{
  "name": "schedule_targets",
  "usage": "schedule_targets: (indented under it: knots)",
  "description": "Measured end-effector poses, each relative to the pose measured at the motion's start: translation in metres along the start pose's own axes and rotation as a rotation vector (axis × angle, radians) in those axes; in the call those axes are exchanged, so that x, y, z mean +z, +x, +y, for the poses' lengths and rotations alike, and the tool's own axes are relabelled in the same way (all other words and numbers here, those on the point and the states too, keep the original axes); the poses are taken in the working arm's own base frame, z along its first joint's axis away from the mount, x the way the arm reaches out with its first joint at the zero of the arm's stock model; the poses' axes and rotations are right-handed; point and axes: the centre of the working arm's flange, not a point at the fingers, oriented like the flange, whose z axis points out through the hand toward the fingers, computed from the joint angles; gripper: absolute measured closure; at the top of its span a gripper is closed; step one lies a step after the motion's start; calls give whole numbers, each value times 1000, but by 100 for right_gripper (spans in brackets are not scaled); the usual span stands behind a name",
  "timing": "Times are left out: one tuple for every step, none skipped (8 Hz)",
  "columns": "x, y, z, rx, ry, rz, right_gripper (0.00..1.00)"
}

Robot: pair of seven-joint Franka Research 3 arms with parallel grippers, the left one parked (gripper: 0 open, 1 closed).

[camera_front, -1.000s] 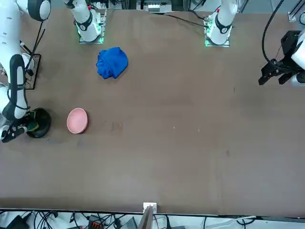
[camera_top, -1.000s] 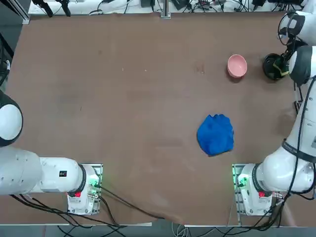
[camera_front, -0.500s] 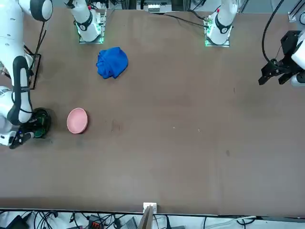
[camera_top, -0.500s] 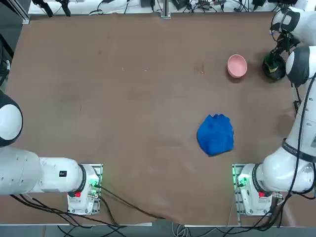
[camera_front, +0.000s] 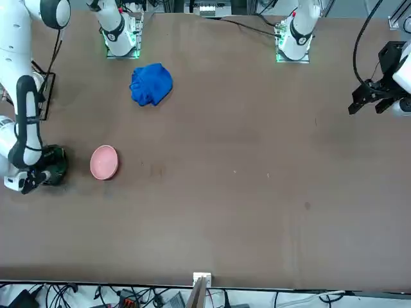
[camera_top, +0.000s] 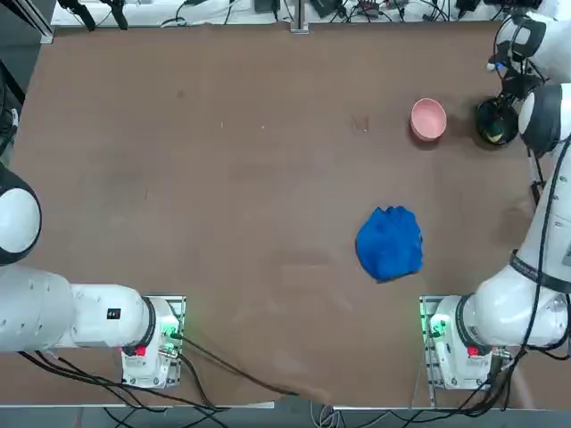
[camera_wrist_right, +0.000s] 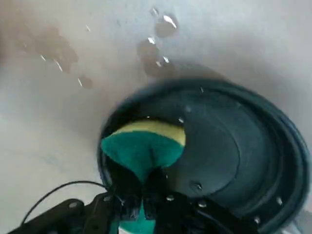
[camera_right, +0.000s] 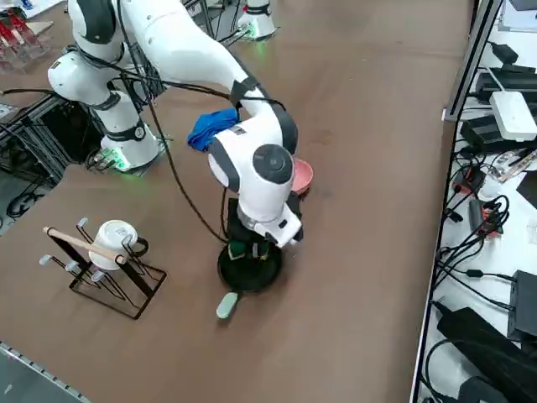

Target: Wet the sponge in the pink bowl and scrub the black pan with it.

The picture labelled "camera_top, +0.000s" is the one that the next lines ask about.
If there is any aluminium frame post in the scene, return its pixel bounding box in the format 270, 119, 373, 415
289, 0, 310, 35

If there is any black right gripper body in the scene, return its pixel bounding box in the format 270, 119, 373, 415
502, 62, 545, 102

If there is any black pan with pale handle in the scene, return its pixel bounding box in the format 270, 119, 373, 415
474, 96, 522, 148

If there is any black base cable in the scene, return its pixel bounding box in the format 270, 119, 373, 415
178, 333, 331, 402

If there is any black stand leg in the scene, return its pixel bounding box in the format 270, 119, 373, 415
102, 0, 128, 29
60, 0, 97, 32

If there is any pink bowl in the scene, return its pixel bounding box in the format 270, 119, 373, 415
409, 97, 449, 143

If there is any blue cloth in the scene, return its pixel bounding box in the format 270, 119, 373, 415
355, 205, 424, 284

